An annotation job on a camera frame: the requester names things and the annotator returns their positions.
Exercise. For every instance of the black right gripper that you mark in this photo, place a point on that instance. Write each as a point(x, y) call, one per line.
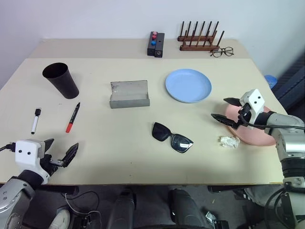
point(245, 115)

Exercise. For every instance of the thin-framed clear eyeglasses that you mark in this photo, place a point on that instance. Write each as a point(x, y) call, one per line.
point(222, 52)

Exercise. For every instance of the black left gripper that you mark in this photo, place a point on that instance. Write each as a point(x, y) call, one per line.
point(48, 163)

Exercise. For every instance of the black sunglasses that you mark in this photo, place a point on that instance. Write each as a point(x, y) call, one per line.
point(166, 134)

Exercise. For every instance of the black floor device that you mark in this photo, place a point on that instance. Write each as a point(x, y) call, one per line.
point(87, 220)

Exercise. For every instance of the black box with coloured buttons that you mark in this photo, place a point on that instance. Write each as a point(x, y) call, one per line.
point(152, 47)

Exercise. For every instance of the dark blue chair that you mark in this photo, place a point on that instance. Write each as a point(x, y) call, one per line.
point(291, 83)

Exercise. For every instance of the crumpled white paper ball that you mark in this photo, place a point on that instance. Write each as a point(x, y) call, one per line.
point(229, 142)

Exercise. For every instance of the pink plate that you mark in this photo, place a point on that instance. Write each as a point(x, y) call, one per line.
point(252, 137)

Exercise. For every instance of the white shoe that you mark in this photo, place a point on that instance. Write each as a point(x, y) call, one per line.
point(59, 218)

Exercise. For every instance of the brown wooden peg rack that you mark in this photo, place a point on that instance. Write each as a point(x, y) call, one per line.
point(197, 44)

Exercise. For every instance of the black rectangular block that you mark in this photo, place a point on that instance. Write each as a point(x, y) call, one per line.
point(159, 46)

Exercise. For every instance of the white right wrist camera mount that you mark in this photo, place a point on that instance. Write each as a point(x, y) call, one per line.
point(255, 102)

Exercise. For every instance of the dark rounded robot leg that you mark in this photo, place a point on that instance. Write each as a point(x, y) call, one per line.
point(186, 210)
point(121, 210)

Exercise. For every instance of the white marker with black cap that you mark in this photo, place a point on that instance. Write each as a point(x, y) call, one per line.
point(35, 120)

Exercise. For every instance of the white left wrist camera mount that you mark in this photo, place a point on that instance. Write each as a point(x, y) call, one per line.
point(26, 152)

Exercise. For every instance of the light blue plate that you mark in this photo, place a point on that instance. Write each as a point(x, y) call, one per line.
point(188, 85)

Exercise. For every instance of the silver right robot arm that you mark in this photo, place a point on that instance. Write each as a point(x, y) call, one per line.
point(289, 140)

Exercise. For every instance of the black marker with red cap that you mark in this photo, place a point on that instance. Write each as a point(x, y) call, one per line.
point(73, 118)

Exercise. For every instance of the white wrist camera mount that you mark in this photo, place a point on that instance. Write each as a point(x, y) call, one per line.
point(26, 152)
point(255, 102)

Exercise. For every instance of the grey open glasses case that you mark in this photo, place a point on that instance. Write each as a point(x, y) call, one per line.
point(129, 95)

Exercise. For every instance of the black plastic cup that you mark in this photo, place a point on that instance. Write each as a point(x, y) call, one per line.
point(61, 80)

